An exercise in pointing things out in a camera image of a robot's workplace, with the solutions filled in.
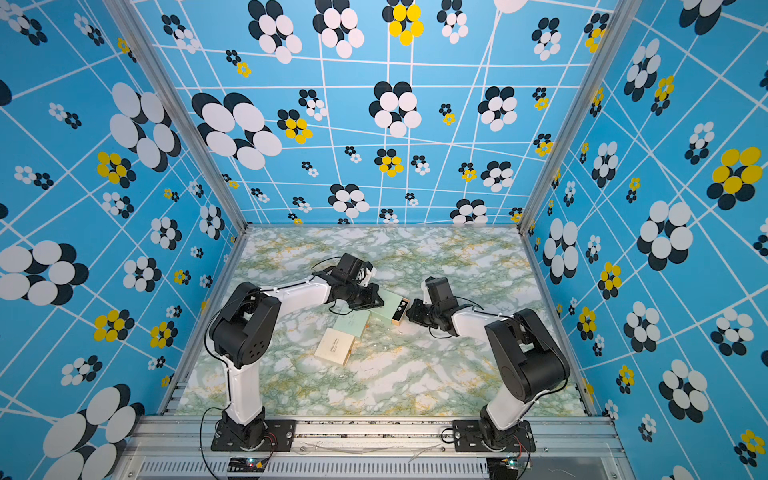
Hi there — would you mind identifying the left circuit board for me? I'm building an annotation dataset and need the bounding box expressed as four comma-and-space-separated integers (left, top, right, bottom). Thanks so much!
227, 457, 269, 474

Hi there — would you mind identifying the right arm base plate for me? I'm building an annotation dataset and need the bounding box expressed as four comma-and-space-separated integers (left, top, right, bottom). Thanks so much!
451, 419, 536, 454

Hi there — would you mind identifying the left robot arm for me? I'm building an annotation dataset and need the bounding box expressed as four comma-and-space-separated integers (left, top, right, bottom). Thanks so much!
206, 254, 384, 452

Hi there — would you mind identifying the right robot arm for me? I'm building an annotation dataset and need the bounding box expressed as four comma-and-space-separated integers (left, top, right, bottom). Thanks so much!
406, 277, 571, 451

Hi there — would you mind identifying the right circuit board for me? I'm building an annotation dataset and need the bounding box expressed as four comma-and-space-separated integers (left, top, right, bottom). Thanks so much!
486, 458, 528, 480

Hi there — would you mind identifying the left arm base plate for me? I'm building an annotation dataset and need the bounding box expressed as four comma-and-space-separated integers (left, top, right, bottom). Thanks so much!
211, 418, 297, 453

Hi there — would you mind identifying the beige drawer jewelry box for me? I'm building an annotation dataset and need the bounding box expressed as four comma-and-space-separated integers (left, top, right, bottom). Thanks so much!
314, 328, 356, 366

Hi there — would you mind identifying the aluminium front rail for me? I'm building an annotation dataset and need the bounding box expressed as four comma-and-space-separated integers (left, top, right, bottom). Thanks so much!
113, 416, 636, 479

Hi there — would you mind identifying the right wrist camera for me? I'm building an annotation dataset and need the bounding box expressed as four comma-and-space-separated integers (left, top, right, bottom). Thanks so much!
420, 281, 432, 305

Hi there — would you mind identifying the circuit board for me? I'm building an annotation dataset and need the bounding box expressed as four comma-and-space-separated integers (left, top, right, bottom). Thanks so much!
486, 458, 528, 480
227, 457, 269, 474

